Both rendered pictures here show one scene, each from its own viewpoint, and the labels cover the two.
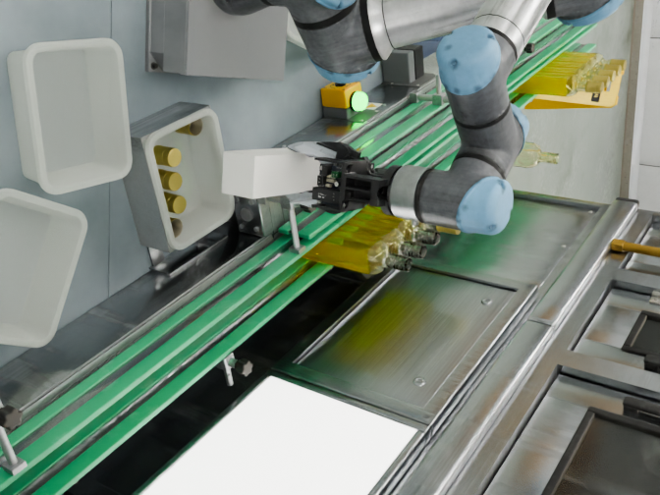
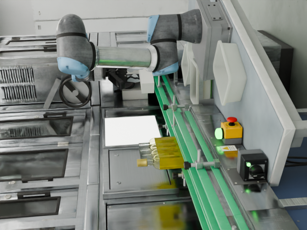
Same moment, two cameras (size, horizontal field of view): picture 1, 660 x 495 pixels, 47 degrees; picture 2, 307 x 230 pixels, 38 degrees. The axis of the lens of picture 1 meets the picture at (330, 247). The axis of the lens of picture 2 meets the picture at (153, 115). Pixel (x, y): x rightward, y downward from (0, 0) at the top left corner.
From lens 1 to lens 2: 3.04 m
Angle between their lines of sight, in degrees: 114
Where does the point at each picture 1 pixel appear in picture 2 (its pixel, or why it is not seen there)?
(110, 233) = not seen: hidden behind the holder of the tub
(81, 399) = (168, 94)
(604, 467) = (53, 166)
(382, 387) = (126, 151)
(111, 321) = (187, 98)
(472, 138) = not seen: hidden behind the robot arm
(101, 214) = not seen: hidden behind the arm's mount
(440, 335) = (124, 167)
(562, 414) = (71, 172)
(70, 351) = (184, 93)
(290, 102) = (231, 111)
